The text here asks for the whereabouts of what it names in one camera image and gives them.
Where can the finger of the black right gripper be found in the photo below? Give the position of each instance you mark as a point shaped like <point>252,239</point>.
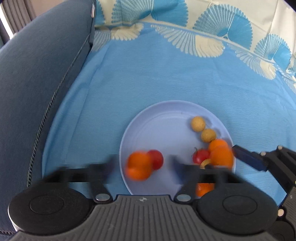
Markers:
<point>253,159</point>

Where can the black left gripper right finger genrobot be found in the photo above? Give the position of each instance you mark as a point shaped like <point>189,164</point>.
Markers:
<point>225,182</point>

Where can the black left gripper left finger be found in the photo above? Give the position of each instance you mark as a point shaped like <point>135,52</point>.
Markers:
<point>95,175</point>

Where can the small orange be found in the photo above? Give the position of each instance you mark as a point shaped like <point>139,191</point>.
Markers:
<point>203,188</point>
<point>220,153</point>

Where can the small red tomato with stem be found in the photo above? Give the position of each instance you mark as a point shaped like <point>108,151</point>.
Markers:
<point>200,155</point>

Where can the red cherry tomato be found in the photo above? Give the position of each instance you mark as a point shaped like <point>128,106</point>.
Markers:
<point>157,159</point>

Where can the large orange mandarin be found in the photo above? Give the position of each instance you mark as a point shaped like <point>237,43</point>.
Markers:
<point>139,166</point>

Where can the tan longan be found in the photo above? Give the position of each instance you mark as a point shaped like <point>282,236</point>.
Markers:
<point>198,124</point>
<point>208,135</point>

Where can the yellow longan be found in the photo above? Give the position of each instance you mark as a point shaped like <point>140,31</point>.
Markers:
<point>205,163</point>

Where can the light blue plate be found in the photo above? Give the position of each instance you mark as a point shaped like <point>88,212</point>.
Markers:
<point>166,127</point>

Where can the blue patterned bed sheet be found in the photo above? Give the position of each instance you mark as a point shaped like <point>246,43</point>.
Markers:
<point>235,58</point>

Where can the dark blue denim sofa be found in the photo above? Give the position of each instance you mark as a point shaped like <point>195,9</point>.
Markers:
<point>38,66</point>

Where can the grey curtain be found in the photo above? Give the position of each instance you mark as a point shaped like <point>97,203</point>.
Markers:
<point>15,15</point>

